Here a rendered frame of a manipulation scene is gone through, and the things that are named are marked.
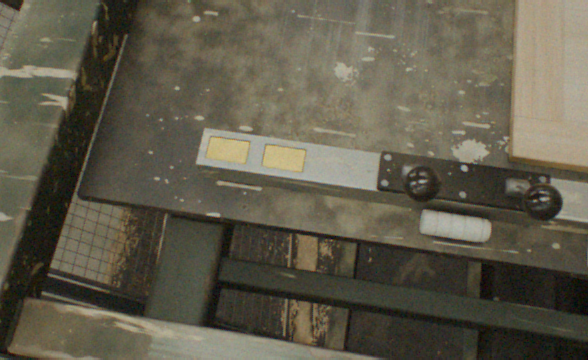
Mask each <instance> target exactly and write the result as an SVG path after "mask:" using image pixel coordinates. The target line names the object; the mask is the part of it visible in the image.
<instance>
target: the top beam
mask: <svg viewBox="0 0 588 360"><path fill-rule="evenodd" d="M135 2H136V0H24V2H23V5H22V7H21V9H20V12H19V14H18V17H17V19H16V22H15V24H14V27H13V29H12V31H11V35H10V38H9V40H8V43H7V45H6V48H5V50H4V53H3V55H2V58H1V60H0V355H1V356H7V357H11V358H15V357H16V355H19V354H15V353H11V352H8V346H5V342H6V338H7V335H8V332H9V330H10V327H11V324H12V318H13V315H14V312H15V309H16V307H17V303H18V301H19V299H22V300H23V299H24V298H25V294H26V293H28V294H30V295H32V296H34V297H36V298H38V299H40V297H41V294H42V291H43V288H44V286H45V282H46V279H47V276H48V273H49V270H50V267H51V264H52V261H53V258H54V255H55V252H56V249H57V246H58V243H59V237H60V234H61V231H62V228H63V225H64V222H65V219H66V215H67V213H68V210H69V207H70V204H71V201H72V198H73V195H74V192H75V189H76V186H77V182H78V179H79V177H80V174H81V171H82V168H83V165H84V162H85V159H86V156H87V153H88V149H89V146H90V144H91V141H92V138H93V135H94V132H95V129H96V126H97V119H98V116H99V113H100V110H101V108H102V105H103V102H104V99H105V96H106V93H107V90H108V86H109V83H110V80H111V77H112V75H113V72H114V69H115V66H116V63H117V60H118V57H119V53H120V50H121V47H122V44H123V41H124V39H125V36H126V33H127V30H128V24H129V20H130V17H131V14H132V11H133V8H134V5H135Z"/></svg>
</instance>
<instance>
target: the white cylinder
mask: <svg viewBox="0 0 588 360"><path fill-rule="evenodd" d="M490 231H491V224H490V222H488V221H487V219H483V218H481V217H475V216H470V215H457V214H449V213H443V212H437V213H436V212H435V211H431V210H424V211H423V212H422V214H421V219H420V233H421V234H427V235H435V236H439V237H447V238H452V239H459V240H460V239H461V240H465V241H472V242H483V243H484V241H488V239H489V236H490Z"/></svg>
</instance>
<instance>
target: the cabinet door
mask: <svg viewBox="0 0 588 360"><path fill-rule="evenodd" d="M509 161H510V162H515V163H521V164H528V165H535V166H542V167H549V168H556V169H563V170H570V171H576V172H583V173H588V0H515V22H514V46H513V70H512V96H511V120H510V145H509Z"/></svg>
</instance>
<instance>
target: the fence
mask: <svg viewBox="0 0 588 360"><path fill-rule="evenodd" d="M211 137H215V138H222V139H229V140H235V141H242V142H249V143H250V147H249V152H248V156H247V161H246V164H241V163H234V162H228V161H221V160H215V159H208V158H206V153H207V149H208V146H209V142H210V138H211ZM266 145H268V146H282V147H289V148H296V149H302V150H306V156H305V161H304V167H303V173H299V172H294V171H287V170H280V169H273V168H267V167H262V165H263V160H264V155H265V146H266ZM380 155H381V153H374V152H367V151H362V150H355V149H348V148H341V147H334V146H321V145H314V144H307V143H300V142H294V141H288V140H281V139H274V138H267V137H261V136H254V135H247V134H240V133H233V132H227V131H220V130H214V129H207V128H205V129H204V131H203V135H202V140H201V144H200V151H199V155H198V159H197V163H196V164H197V167H198V169H199V172H200V177H205V178H212V179H219V180H232V181H237V182H244V183H251V184H257V185H264V186H270V187H276V188H283V189H289V190H296V191H302V192H308V193H315V194H322V195H328V196H334V197H340V198H347V199H354V200H360V201H366V202H373V203H379V204H386V205H392V206H398V207H405V208H411V209H418V210H431V211H435V212H443V213H449V214H457V215H470V216H475V217H481V218H483V219H489V220H496V221H502V222H509V223H515V224H521V225H528V226H534V227H541V228H548V229H554V230H561V231H567V232H573V233H580V234H586V235H588V183H583V182H577V181H570V180H564V179H551V185H554V186H555V187H556V188H558V190H559V191H560V192H561V194H562V196H563V201H564V203H563V208H562V211H561V212H560V214H559V215H558V216H557V217H556V218H552V219H549V220H537V219H534V218H532V217H529V216H528V215H527V214H526V213H522V212H516V211H510V210H503V209H496V208H490V207H483V206H476V205H471V204H464V203H457V202H450V201H444V200H437V199H434V200H432V201H430V202H427V203H419V202H416V201H413V200H412V199H410V198H409V197H408V196H407V195H405V194H398V193H392V192H385V191H379V190H377V189H376V185H377V178H378V170H379V163H380Z"/></svg>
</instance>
